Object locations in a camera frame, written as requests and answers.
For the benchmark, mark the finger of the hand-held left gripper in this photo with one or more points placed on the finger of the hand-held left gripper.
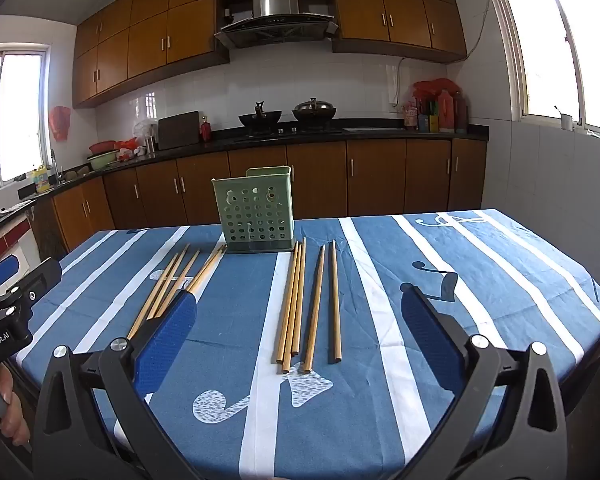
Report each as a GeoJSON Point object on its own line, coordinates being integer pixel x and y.
{"type": "Point", "coordinates": [42, 277]}
{"type": "Point", "coordinates": [0, 271]}

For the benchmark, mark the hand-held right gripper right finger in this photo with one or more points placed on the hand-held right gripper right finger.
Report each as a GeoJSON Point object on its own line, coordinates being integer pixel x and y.
{"type": "Point", "coordinates": [430, 330]}

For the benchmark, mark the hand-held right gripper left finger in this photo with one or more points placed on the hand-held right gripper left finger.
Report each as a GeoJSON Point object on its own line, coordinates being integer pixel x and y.
{"type": "Point", "coordinates": [167, 340]}

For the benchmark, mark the thick wooden sticks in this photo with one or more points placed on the thick wooden sticks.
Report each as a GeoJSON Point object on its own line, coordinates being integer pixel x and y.
{"type": "Point", "coordinates": [169, 285]}

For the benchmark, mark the green perforated utensil holder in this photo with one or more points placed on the green perforated utensil holder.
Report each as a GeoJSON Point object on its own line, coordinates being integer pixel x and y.
{"type": "Point", "coordinates": [252, 210]}

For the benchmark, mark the person's left hand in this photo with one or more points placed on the person's left hand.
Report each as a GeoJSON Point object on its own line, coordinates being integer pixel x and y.
{"type": "Point", "coordinates": [12, 410]}

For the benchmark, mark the white and red cabinet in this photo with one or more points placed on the white and red cabinet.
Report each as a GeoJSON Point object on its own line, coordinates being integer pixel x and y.
{"type": "Point", "coordinates": [5, 230]}

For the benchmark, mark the yellow detergent bottle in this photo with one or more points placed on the yellow detergent bottle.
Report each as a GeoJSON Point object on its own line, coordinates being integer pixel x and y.
{"type": "Point", "coordinates": [42, 180]}

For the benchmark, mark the kitchen faucet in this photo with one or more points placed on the kitchen faucet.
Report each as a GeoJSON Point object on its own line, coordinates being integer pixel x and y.
{"type": "Point", "coordinates": [56, 165]}

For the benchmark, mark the green basin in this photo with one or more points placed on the green basin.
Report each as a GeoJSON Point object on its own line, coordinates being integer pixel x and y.
{"type": "Point", "coordinates": [102, 161]}

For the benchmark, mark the blue white striped tablecloth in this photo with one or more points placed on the blue white striped tablecloth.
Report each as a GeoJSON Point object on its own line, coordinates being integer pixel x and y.
{"type": "Point", "coordinates": [340, 435]}

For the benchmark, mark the red basin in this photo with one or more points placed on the red basin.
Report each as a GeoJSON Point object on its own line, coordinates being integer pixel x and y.
{"type": "Point", "coordinates": [101, 147]}

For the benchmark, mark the orange plastic bag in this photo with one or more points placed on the orange plastic bag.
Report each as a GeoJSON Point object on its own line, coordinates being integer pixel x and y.
{"type": "Point", "coordinates": [126, 149]}

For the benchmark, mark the window beside sink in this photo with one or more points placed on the window beside sink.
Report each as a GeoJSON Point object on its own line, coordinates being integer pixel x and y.
{"type": "Point", "coordinates": [15, 115]}

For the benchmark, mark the white plastic bag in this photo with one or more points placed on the white plastic bag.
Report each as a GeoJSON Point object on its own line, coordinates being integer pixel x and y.
{"type": "Point", "coordinates": [144, 129]}

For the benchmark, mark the wooden lower cabinets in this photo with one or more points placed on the wooden lower cabinets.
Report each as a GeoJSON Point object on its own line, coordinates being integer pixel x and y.
{"type": "Point", "coordinates": [320, 175]}

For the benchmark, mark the dark cutting board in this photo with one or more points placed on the dark cutting board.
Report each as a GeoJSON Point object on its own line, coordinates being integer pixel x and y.
{"type": "Point", "coordinates": [178, 131]}

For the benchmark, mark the black kitchen countertop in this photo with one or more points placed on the black kitchen countertop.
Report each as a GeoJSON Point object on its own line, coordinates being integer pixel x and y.
{"type": "Point", "coordinates": [380, 134]}

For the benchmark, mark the small red bottle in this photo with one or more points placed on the small red bottle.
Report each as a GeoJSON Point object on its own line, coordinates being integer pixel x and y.
{"type": "Point", "coordinates": [206, 132]}

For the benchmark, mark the small red label jar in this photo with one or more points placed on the small red label jar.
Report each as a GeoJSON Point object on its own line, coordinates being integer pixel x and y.
{"type": "Point", "coordinates": [410, 119]}

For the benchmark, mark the large red oil bottle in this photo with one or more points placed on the large red oil bottle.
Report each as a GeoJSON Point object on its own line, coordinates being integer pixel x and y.
{"type": "Point", "coordinates": [446, 112]}

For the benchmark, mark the dark sauce bottle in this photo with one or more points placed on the dark sauce bottle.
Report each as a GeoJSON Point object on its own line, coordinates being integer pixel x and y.
{"type": "Point", "coordinates": [460, 112]}

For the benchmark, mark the black wok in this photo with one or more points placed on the black wok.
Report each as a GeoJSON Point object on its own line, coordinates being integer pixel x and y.
{"type": "Point", "coordinates": [260, 119]}

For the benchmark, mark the gas stove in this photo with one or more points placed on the gas stove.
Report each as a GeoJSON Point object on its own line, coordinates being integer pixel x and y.
{"type": "Point", "coordinates": [290, 132]}

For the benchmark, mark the red bag behind bottles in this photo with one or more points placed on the red bag behind bottles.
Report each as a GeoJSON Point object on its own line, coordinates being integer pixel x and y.
{"type": "Point", "coordinates": [432, 89]}

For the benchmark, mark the black pot with lid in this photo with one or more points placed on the black pot with lid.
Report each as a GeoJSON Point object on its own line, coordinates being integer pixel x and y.
{"type": "Point", "coordinates": [315, 110]}

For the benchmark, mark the white cup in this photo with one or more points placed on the white cup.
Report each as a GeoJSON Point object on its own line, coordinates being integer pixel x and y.
{"type": "Point", "coordinates": [566, 121]}

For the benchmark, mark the long wooden upper cabinets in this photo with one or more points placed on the long wooden upper cabinets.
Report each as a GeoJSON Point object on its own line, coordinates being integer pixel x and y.
{"type": "Point", "coordinates": [145, 45]}

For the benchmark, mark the short wooden upper cabinets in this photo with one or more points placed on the short wooden upper cabinets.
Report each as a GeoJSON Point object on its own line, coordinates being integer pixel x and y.
{"type": "Point", "coordinates": [405, 10]}

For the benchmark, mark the large window with sill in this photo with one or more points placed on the large window with sill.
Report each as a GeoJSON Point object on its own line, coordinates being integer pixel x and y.
{"type": "Point", "coordinates": [570, 35]}

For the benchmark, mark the steel range hood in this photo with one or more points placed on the steel range hood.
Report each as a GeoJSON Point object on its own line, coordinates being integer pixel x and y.
{"type": "Point", "coordinates": [275, 20]}

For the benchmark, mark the red bag on wall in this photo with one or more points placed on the red bag on wall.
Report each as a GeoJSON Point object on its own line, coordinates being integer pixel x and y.
{"type": "Point", "coordinates": [60, 124]}

